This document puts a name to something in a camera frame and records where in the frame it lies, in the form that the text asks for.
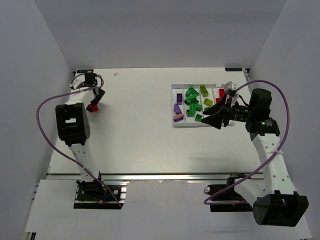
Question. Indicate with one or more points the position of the red rounded lego brick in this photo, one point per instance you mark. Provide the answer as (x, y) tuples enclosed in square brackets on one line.
[(92, 108)]

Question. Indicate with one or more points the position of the right blue table sticker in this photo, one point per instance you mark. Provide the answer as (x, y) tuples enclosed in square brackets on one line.
[(233, 69)]

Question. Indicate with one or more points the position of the green lego brick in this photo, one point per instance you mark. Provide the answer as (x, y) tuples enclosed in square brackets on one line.
[(198, 118)]

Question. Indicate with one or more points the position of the green square lego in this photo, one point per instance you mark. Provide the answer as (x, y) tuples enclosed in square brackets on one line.
[(189, 114)]

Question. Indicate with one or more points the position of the green long lego plate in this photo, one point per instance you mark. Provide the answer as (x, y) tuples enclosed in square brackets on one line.
[(192, 109)]

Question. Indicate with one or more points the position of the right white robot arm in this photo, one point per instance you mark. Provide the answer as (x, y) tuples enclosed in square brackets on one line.
[(278, 203)]

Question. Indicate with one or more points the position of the blue table sticker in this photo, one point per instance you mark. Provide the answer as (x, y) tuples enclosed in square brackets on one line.
[(83, 71), (233, 69)]

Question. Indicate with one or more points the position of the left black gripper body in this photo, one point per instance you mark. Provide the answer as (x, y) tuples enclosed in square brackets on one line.
[(97, 94)]

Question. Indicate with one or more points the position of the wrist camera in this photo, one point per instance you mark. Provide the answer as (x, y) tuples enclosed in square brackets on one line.
[(76, 82), (231, 94)]

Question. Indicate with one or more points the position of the white divided tray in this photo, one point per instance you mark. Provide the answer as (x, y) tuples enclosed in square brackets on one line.
[(182, 88)]

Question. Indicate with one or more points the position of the lime and green lego stack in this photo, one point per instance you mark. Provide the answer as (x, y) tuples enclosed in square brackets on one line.
[(203, 90)]

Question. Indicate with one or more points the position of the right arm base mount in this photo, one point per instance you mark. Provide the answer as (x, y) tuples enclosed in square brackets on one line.
[(228, 196)]

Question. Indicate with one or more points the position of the left blue table sticker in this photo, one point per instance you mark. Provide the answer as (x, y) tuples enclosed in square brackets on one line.
[(83, 71)]

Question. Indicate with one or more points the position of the red curved lego brick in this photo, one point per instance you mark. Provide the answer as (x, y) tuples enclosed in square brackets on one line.
[(221, 92)]

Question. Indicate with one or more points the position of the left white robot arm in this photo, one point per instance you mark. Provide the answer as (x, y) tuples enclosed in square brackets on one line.
[(73, 125)]

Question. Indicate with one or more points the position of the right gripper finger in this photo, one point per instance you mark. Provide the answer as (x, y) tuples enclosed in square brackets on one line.
[(216, 120), (215, 108)]

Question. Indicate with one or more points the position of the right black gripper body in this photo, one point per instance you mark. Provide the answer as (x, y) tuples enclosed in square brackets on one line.
[(227, 113)]

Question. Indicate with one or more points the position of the purple curved lego brick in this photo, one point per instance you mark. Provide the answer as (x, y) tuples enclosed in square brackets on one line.
[(177, 109)]

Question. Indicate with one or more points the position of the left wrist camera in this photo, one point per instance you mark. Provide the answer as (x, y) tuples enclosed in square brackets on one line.
[(76, 82)]

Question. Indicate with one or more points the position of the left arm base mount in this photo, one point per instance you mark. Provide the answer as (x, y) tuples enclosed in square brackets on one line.
[(94, 196)]

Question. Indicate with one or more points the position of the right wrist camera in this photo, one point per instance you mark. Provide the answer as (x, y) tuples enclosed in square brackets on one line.
[(231, 94)]

